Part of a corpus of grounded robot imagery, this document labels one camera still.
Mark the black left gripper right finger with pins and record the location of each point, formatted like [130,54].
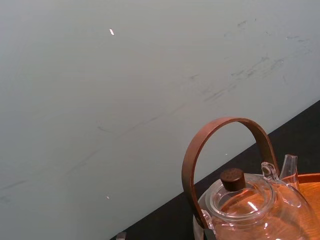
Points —
[209,234]

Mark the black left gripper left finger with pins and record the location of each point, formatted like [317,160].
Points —
[121,236]

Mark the round orange wooden tray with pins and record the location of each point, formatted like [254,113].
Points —
[311,200]

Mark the glass lid with dark knob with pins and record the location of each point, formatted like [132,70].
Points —
[232,178]

